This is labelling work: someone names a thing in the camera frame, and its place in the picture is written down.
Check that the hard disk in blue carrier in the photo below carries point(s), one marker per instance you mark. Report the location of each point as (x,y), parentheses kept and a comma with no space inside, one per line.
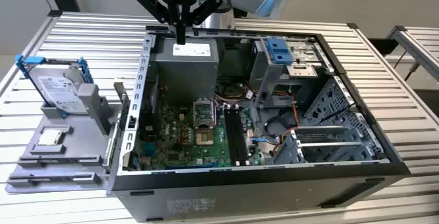
(57,88)

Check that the graphics card with metal bracket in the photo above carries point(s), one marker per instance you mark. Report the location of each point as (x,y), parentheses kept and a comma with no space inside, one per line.
(124,103)

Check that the black open PC case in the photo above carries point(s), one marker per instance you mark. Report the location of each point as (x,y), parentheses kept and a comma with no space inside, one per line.
(240,195)

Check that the black table bracket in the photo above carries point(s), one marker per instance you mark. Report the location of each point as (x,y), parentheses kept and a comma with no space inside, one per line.
(381,45)

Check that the black RAM slot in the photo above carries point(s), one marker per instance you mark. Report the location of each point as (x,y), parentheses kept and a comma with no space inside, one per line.
(229,131)
(240,131)

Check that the grey power supply unit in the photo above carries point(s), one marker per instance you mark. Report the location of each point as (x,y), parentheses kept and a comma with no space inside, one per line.
(184,75)

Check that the green motherboard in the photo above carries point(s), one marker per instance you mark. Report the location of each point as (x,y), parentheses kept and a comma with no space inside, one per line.
(170,136)

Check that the silver CPU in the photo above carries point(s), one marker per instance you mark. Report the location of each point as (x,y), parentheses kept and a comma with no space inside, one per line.
(50,137)

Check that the silver drive bay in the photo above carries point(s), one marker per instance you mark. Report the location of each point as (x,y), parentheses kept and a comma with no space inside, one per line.
(264,77)

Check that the blue plastic drive latch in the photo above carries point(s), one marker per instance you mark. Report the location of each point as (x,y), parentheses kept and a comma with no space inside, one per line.
(277,52)

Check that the aluminium slat side table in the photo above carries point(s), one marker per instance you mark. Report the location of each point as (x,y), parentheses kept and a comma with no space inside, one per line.
(421,44)

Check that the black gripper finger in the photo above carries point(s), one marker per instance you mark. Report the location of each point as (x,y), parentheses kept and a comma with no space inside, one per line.
(153,3)
(205,9)

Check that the CPU socket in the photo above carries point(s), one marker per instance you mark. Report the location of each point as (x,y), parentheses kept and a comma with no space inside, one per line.
(205,136)

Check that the silver disk bay cage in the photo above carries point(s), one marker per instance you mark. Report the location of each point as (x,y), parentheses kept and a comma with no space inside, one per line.
(318,144)

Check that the dark RAM stick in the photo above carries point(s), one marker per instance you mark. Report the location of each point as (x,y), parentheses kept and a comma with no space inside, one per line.
(57,176)
(57,159)

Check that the grey parts rack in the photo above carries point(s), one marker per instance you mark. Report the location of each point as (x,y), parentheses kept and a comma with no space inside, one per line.
(81,136)

